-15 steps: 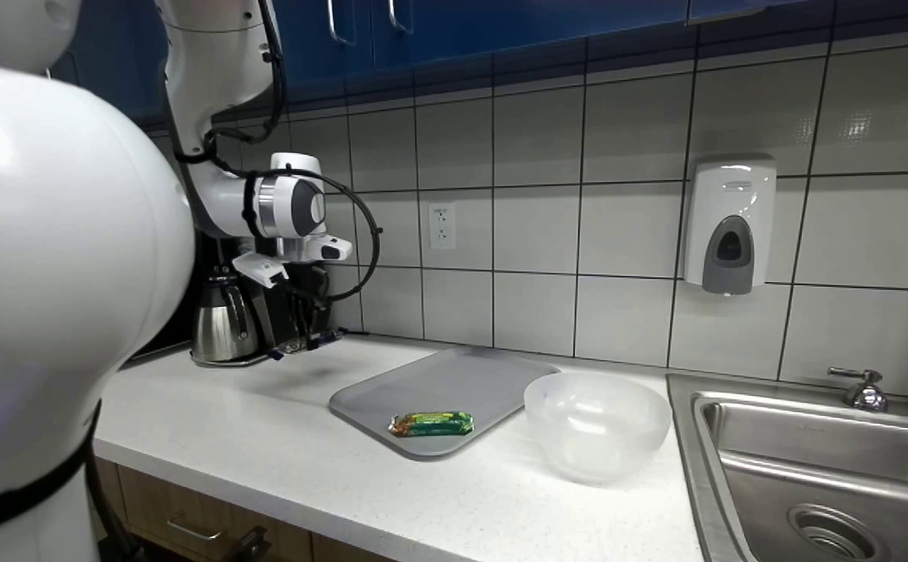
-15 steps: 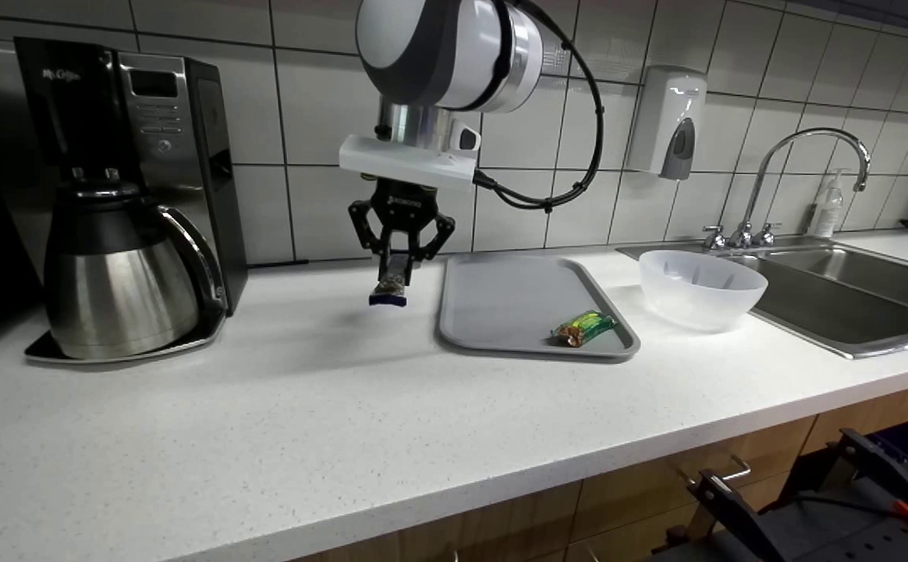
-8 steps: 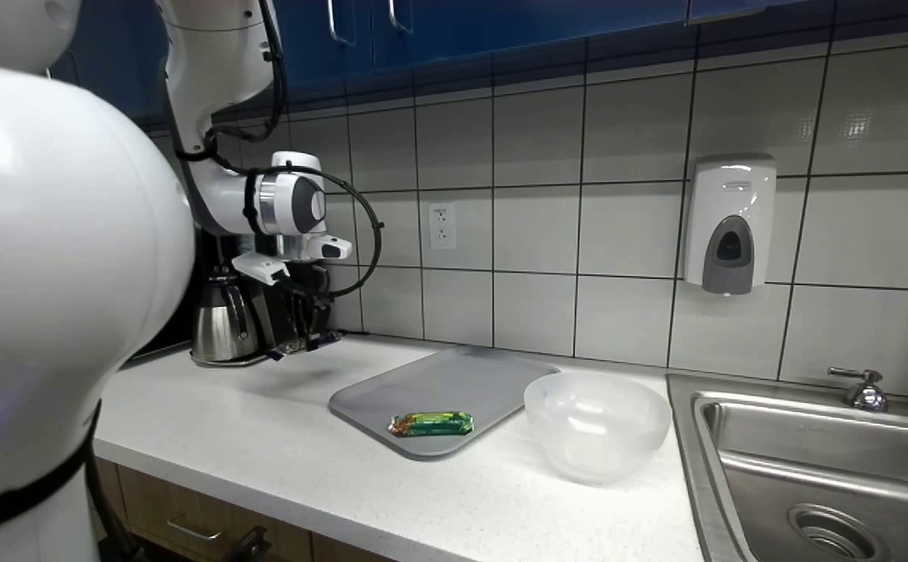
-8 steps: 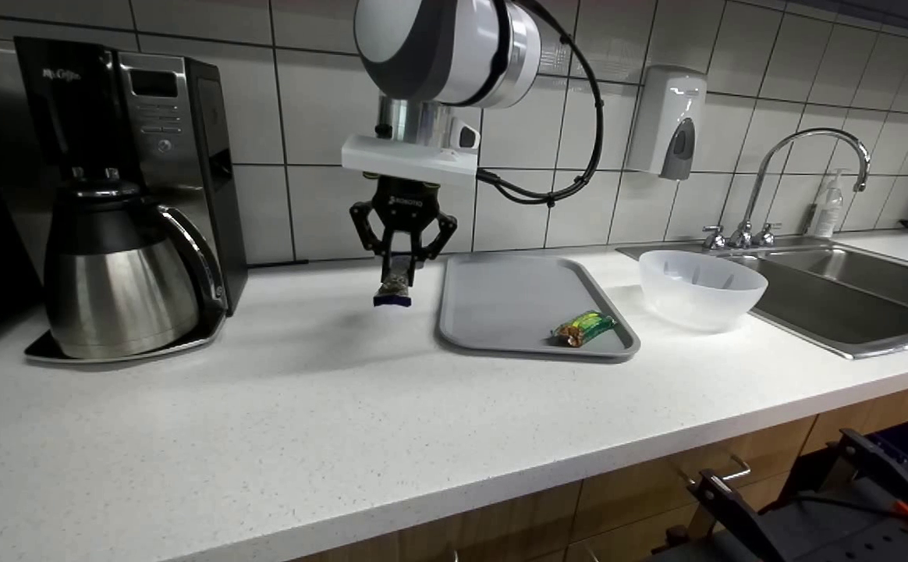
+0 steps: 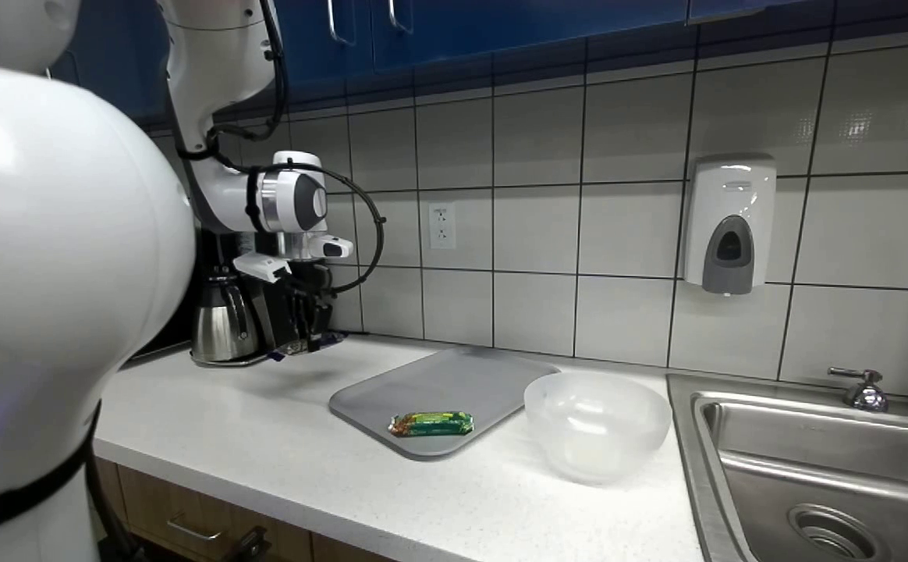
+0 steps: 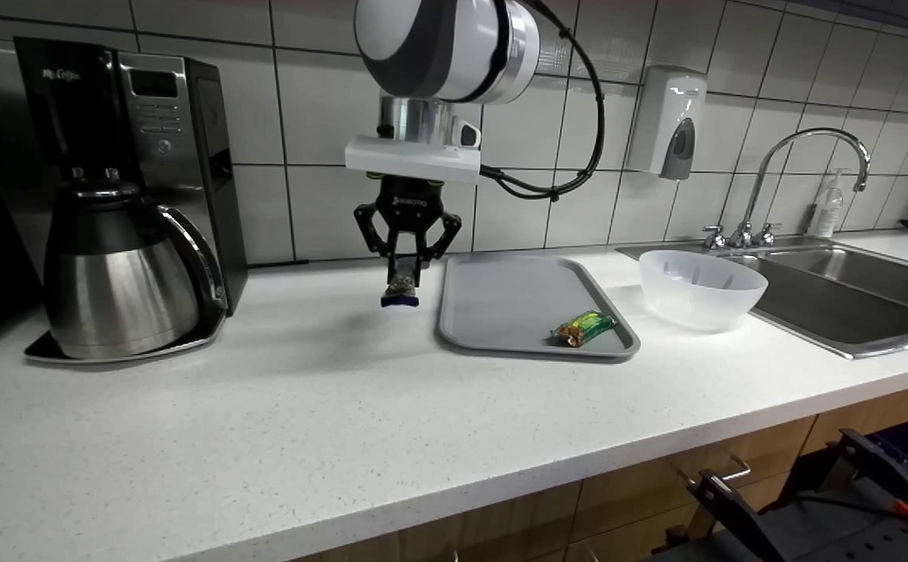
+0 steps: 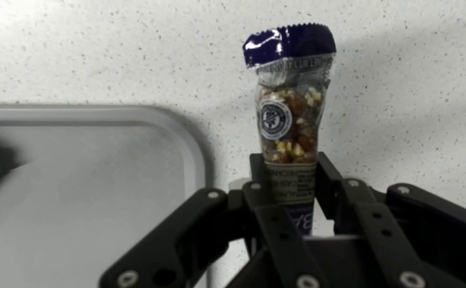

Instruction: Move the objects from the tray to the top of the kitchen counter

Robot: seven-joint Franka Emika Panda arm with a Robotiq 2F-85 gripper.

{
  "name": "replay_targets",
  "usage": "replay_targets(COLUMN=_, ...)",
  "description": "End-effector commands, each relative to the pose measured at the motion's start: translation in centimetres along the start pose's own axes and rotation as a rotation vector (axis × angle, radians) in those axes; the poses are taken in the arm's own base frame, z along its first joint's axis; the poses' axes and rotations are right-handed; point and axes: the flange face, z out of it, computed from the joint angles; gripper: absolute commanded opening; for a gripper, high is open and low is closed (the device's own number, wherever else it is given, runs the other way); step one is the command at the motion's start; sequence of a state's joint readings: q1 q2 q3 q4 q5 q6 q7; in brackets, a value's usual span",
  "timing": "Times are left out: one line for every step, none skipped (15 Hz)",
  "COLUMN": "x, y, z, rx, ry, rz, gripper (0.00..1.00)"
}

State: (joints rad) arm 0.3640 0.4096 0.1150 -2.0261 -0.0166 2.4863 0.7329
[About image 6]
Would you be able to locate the clear dish soap bottle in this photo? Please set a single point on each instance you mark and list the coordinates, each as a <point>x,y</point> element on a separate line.
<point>828,213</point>

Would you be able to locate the green snack bar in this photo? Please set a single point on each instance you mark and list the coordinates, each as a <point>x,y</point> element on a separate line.
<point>582,330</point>

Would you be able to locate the translucent white plastic bowl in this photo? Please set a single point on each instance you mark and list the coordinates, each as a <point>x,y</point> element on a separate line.
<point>702,293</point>

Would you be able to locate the wooden base cabinet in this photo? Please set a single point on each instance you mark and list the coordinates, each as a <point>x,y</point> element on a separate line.
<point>620,510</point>

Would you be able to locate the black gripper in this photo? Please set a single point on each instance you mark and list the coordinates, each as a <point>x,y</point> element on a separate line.
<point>410,202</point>

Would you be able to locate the white wall soap dispenser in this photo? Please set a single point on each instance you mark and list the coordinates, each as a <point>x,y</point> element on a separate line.
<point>665,121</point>

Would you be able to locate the blue snack bar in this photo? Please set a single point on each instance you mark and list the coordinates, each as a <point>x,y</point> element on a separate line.
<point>404,289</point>

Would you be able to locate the stainless steel sink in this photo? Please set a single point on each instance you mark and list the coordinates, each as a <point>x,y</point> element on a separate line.
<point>845,297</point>

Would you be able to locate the stainless steel coffee carafe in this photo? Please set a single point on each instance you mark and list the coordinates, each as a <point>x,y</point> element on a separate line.
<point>120,293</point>

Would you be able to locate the black orange bar clamp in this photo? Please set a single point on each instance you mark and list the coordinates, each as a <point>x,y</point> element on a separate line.
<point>733,517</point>
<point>889,478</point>

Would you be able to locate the chrome gooseneck faucet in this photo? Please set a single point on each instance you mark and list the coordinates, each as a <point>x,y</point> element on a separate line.
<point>785,146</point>

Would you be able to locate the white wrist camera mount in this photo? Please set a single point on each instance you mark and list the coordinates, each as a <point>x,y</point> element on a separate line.
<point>410,162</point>

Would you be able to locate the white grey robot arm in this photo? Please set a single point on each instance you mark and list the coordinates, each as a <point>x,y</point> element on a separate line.
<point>440,49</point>

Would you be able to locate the black steel coffee maker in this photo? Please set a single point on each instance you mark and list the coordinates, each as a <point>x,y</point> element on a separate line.
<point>174,137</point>

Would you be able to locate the grey plastic tray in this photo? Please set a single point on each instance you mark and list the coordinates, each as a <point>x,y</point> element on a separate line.
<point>517,302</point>

